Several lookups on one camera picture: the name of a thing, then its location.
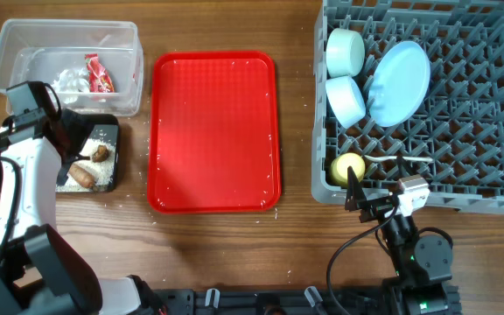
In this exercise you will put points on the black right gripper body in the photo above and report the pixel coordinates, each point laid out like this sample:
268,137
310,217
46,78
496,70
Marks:
379,207

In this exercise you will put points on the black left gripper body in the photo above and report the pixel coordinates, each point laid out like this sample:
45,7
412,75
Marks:
78,128

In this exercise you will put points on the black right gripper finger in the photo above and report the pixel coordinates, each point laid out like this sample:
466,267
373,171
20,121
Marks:
404,168
355,196

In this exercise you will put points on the white plastic spoon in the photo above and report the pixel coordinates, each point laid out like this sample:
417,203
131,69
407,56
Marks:
390,158

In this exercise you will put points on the yellow plastic cup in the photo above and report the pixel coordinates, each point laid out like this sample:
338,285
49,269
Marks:
339,168

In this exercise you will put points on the brown food scrap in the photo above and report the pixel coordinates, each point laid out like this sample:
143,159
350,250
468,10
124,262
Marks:
101,154

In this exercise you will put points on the white tissue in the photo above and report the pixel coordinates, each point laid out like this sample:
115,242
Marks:
71,82

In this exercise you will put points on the pile of white rice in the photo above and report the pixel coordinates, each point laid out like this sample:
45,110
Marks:
102,172

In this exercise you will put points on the red snack wrapper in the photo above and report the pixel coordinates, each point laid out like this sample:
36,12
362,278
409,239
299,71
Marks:
98,76

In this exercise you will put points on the light blue plate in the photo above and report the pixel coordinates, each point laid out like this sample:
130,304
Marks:
400,83

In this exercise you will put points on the light blue small bowl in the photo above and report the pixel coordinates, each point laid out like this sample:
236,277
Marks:
346,100

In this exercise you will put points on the green bowl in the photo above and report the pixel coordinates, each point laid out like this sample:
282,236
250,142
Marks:
345,53

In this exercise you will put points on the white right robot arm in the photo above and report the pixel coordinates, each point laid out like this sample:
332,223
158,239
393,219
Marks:
422,257

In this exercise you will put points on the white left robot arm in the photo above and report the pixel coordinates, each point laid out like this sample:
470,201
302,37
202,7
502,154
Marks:
40,273

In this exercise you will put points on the clear plastic waste bin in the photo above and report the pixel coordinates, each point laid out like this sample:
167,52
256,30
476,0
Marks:
40,49

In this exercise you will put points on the black plastic tray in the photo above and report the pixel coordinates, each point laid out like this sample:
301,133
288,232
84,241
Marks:
106,129

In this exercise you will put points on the red serving tray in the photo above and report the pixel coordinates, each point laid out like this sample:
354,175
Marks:
214,136

